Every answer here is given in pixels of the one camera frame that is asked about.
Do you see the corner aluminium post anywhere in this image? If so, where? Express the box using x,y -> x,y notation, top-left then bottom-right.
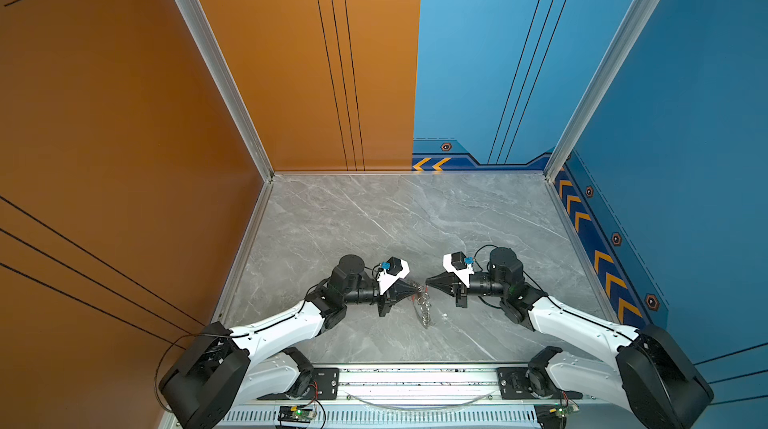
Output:
543,0 -> 661,183
174,0 -> 274,183

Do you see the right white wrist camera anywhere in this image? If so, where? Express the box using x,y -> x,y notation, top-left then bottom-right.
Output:
443,251 -> 475,288

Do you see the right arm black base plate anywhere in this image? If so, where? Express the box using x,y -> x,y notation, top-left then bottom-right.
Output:
496,366 -> 563,400

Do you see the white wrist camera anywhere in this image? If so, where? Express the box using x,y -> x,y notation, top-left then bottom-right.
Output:
375,257 -> 410,294
443,251 -> 475,288

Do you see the aluminium front rail frame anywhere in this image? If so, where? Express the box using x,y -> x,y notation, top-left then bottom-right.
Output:
158,361 -> 685,429

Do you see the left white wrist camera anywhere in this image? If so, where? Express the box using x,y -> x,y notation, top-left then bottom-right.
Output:
375,257 -> 410,294

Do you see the right corner aluminium post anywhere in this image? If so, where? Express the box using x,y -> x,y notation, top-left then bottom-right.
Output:
543,0 -> 661,183

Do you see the right green circuit board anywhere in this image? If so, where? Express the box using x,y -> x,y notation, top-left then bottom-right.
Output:
534,401 -> 580,429

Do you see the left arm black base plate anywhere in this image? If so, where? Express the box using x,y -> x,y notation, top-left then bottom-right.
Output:
259,367 -> 340,402

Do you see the clear cable on rail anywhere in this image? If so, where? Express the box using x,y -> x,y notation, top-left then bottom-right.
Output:
347,392 -> 490,412

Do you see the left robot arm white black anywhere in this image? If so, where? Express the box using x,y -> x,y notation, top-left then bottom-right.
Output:
154,254 -> 419,428

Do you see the left corner aluminium post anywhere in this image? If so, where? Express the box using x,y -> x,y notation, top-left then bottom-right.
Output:
174,0 -> 274,183

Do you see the left green circuit board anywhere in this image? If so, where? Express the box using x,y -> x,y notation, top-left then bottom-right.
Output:
277,405 -> 317,428

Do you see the green circuit board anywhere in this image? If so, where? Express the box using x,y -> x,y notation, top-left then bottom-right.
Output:
534,401 -> 580,429
277,405 -> 317,428

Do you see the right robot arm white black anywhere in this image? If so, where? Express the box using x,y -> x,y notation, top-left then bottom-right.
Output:
426,247 -> 714,428

